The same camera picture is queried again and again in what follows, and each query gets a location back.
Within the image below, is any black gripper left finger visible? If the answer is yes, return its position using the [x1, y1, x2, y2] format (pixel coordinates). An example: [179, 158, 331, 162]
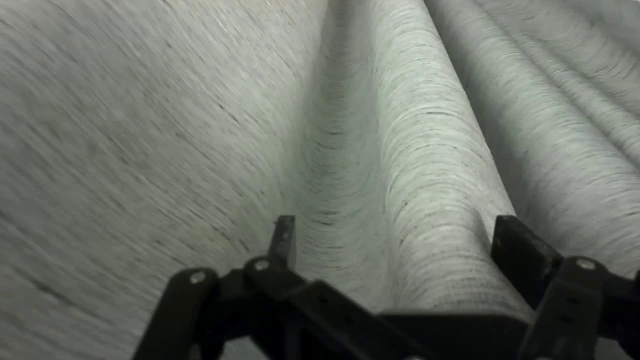
[132, 214, 427, 360]

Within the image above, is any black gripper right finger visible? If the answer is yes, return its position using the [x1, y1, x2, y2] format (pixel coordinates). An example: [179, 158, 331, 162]
[490, 214, 640, 360]

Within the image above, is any grey fabric curtain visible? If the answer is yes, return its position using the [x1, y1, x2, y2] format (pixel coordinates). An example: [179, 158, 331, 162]
[0, 0, 640, 360]

